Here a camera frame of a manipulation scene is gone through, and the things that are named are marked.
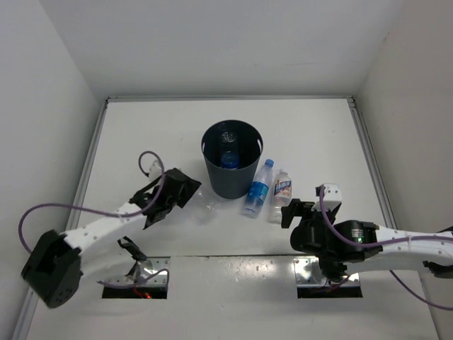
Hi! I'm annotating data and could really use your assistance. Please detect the left aluminium frame rail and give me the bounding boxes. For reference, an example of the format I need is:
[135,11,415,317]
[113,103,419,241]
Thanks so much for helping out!
[64,97,110,231]

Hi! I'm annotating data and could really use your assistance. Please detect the clear crushed plastic bottle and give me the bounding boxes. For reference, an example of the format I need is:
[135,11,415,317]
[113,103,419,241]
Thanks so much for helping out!
[193,189,220,225]

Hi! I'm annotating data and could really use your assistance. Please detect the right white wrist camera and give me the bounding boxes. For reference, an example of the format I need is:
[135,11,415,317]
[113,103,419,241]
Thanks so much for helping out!
[314,183,343,212]

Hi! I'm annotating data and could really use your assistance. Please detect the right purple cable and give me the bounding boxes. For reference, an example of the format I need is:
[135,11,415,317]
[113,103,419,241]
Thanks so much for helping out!
[318,184,453,312]

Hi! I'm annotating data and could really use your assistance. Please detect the short blue label bottle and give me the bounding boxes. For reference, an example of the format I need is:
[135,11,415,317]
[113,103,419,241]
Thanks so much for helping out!
[219,130,239,170]

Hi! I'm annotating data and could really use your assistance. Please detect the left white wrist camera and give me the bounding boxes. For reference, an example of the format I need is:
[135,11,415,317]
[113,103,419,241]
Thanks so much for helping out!
[148,159,162,181]

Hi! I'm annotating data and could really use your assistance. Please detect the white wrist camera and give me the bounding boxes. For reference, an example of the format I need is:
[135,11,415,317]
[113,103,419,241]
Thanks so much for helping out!
[148,159,162,181]
[314,183,343,212]

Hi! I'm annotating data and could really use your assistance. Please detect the right aluminium frame rail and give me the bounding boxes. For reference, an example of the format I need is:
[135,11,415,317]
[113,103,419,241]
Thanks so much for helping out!
[347,97,398,230]

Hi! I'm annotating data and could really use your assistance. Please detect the metal base plate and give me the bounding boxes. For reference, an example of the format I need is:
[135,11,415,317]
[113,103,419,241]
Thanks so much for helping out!
[293,256,360,288]
[127,258,170,286]

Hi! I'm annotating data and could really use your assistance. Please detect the tall blue cap bottle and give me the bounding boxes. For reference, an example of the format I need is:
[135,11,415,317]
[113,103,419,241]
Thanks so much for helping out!
[242,159,274,218]

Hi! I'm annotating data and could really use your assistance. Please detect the dark grey plastic bin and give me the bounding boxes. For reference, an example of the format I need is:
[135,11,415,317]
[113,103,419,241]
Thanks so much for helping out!
[201,120,263,199]

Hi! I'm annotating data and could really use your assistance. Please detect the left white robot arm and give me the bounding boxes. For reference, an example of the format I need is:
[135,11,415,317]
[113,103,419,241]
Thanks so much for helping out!
[21,169,201,308]

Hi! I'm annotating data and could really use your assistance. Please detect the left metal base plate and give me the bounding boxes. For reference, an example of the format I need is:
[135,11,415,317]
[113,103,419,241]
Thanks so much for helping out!
[127,258,170,286]

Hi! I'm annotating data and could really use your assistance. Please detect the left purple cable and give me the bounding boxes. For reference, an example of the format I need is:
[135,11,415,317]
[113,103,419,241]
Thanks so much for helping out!
[18,151,170,288]

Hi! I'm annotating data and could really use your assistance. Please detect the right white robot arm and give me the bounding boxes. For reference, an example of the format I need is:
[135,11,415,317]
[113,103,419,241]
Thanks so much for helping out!
[281,199,452,282]

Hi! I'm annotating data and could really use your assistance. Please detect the aluminium frame rail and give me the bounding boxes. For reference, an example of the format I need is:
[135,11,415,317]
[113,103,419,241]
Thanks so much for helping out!
[64,97,110,231]
[347,97,398,230]

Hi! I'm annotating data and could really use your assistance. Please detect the purple cable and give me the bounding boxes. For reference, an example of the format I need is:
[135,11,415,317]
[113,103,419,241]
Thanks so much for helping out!
[18,151,170,288]
[318,184,453,312]

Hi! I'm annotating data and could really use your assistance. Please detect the orange white label bottle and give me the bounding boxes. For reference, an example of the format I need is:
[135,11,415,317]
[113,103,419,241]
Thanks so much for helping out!
[268,169,292,224]

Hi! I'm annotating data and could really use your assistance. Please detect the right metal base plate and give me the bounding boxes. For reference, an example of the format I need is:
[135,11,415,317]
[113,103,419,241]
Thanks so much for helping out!
[293,256,360,288]

